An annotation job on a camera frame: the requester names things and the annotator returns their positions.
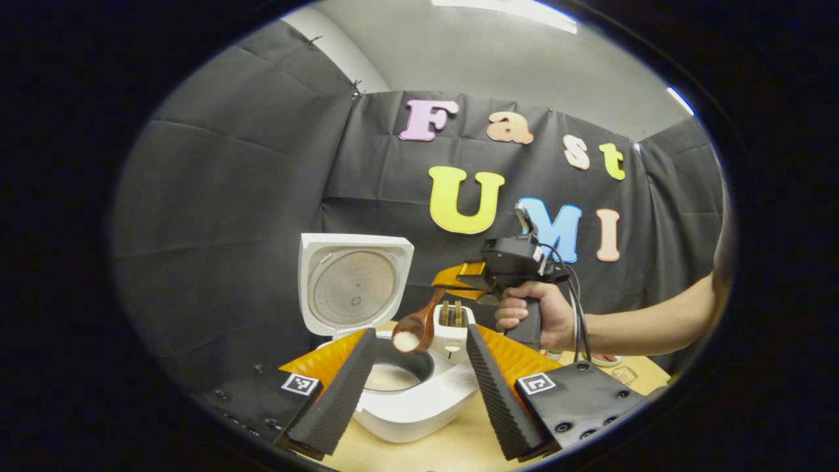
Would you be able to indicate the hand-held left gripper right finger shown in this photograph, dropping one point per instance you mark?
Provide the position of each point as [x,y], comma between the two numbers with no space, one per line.
[498,393]

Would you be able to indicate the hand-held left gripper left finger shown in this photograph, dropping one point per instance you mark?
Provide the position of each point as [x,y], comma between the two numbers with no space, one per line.
[341,393]

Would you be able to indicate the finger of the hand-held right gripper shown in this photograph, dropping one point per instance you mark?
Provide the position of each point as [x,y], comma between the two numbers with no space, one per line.
[459,275]
[475,295]

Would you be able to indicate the brown wooden spoon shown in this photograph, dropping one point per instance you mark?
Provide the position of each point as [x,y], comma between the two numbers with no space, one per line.
[419,324]

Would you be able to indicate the white rice cooker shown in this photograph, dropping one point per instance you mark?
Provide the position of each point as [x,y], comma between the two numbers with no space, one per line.
[419,413]

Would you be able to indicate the small clear chopstick holder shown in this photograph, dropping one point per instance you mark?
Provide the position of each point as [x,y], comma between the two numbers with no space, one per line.
[624,375]

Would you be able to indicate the brown bread slice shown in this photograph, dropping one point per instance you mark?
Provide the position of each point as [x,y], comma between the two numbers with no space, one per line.
[445,313]
[459,313]

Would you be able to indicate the white toaster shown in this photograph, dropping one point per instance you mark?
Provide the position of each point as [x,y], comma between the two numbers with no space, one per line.
[452,344]

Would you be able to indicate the red meat slice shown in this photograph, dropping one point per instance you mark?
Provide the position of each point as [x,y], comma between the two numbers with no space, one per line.
[602,358]

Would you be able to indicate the pale green plate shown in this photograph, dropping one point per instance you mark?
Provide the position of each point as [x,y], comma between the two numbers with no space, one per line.
[613,361]

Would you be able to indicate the black backdrop cloth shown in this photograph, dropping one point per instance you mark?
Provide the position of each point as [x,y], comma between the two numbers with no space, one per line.
[229,196]

